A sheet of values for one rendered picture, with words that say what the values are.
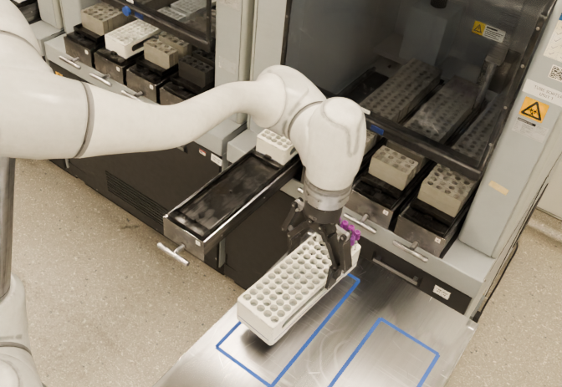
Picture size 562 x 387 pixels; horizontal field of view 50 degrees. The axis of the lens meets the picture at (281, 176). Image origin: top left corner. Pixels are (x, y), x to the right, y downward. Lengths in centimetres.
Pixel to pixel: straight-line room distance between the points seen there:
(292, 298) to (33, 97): 70
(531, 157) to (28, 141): 109
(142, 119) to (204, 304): 159
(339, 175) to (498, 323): 160
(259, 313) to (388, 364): 29
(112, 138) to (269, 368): 64
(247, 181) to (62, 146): 92
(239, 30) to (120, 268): 115
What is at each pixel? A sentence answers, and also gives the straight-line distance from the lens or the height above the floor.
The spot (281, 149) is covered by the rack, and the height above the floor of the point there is 86.
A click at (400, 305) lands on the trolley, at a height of 82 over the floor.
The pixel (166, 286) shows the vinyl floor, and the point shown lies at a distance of 242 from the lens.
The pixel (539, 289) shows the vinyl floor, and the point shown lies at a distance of 275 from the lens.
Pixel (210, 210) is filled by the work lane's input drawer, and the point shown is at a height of 80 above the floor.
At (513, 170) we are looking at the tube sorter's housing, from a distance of 152.
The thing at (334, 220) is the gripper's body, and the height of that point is 109.
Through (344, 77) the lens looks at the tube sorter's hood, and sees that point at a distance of 159.
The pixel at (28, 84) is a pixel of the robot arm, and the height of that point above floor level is 150.
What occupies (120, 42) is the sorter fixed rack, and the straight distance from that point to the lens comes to 211.
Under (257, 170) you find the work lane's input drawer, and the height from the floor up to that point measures 80.
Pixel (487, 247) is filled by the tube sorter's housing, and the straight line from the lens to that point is 168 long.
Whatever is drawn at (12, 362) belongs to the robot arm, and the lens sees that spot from 116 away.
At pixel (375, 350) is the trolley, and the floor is 82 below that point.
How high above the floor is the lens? 191
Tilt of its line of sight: 42 degrees down
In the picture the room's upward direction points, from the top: 7 degrees clockwise
